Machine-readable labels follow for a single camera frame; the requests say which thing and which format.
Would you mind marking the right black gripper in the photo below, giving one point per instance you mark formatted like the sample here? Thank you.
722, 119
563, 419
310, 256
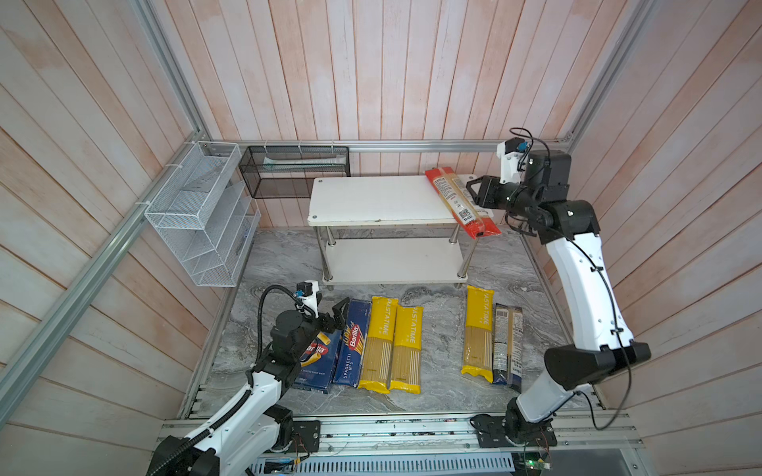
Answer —
487, 189

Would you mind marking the aluminium mounting rail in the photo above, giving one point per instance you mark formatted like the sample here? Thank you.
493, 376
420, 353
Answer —
440, 433

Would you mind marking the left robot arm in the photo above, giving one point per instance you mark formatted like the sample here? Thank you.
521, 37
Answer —
253, 422

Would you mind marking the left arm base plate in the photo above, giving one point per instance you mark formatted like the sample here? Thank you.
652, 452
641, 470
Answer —
300, 436

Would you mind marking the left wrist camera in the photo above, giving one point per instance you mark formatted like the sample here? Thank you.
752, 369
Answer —
308, 296

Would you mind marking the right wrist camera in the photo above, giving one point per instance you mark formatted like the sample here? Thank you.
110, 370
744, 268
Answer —
512, 155

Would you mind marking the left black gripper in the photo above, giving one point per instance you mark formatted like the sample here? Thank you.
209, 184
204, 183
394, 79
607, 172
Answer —
338, 319

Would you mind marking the red spaghetti bag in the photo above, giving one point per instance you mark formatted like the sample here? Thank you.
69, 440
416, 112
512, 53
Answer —
475, 221

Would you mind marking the dark blue spaghetti bag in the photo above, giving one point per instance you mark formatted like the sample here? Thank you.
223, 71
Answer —
508, 330

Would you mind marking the blue Barilla rigatoni box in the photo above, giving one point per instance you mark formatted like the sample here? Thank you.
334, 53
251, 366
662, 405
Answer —
318, 363

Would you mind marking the yellow Pastatime spaghetti bag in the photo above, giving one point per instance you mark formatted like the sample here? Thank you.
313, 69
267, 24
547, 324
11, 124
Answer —
478, 336
407, 348
376, 365

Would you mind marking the blue Barilla spaghetti box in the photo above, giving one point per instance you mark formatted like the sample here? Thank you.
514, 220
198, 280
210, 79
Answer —
353, 338

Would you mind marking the white wire mesh organizer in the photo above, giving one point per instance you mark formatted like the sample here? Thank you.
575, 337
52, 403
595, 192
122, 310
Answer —
205, 218

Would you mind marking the black mesh wall basket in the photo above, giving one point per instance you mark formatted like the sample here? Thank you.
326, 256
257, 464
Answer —
272, 172

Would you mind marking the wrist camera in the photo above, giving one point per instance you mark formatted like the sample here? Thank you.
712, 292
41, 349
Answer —
308, 296
512, 155

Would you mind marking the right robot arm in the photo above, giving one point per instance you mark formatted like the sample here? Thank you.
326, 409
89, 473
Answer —
603, 345

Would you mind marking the white two-tier shelf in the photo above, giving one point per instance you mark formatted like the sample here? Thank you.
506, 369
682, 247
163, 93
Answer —
370, 203

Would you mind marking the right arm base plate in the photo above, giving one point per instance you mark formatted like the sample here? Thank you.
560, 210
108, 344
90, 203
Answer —
512, 431

